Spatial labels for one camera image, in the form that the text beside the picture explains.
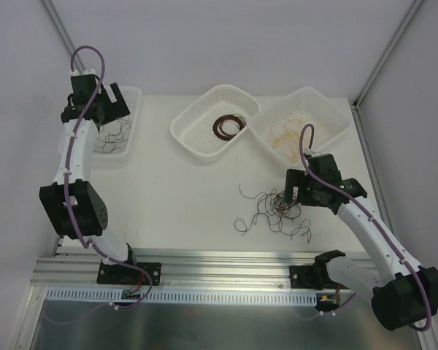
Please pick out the brown yellow wire ball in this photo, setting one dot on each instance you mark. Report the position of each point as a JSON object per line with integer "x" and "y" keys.
{"x": 280, "y": 217}

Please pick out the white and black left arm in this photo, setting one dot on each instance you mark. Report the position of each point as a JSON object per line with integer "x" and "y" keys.
{"x": 73, "y": 206}

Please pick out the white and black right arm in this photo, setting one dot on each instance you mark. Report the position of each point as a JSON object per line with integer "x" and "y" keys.
{"x": 401, "y": 291}

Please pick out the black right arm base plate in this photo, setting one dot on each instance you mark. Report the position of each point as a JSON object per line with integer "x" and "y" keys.
{"x": 310, "y": 277}

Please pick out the white basket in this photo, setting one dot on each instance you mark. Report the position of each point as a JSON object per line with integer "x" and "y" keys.
{"x": 278, "y": 128}
{"x": 211, "y": 124}
{"x": 113, "y": 145}

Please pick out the small green circuit board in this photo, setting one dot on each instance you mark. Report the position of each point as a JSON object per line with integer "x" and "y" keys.
{"x": 131, "y": 293}

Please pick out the small connector board right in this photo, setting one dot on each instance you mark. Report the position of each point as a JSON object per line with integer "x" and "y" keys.
{"x": 332, "y": 299}

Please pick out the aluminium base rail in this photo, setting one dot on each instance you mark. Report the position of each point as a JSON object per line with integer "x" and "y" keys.
{"x": 180, "y": 269}

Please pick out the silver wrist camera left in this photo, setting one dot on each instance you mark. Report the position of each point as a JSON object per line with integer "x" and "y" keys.
{"x": 83, "y": 72}

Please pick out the aluminium frame post right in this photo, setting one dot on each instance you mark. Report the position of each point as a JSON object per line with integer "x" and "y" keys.
{"x": 401, "y": 29}

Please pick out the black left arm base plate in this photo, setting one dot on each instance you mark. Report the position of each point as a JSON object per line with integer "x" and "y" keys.
{"x": 119, "y": 275}

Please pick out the white slotted cable duct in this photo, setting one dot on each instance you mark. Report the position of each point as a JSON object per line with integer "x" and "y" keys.
{"x": 178, "y": 296}

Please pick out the white basket left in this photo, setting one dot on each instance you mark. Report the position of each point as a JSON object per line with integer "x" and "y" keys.
{"x": 113, "y": 145}

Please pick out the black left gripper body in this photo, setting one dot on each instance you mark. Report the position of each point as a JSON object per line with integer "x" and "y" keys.
{"x": 113, "y": 100}

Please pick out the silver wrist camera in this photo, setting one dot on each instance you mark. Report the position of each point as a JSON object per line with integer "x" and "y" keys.
{"x": 309, "y": 153}
{"x": 83, "y": 72}

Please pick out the white basket middle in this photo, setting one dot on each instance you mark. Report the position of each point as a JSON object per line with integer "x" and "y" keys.
{"x": 211, "y": 124}

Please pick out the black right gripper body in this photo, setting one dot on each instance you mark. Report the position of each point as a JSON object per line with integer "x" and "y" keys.
{"x": 293, "y": 182}

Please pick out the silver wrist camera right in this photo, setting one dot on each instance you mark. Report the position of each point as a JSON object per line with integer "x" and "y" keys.
{"x": 309, "y": 153}

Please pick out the white basket right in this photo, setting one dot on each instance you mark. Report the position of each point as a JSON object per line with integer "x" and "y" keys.
{"x": 278, "y": 128}

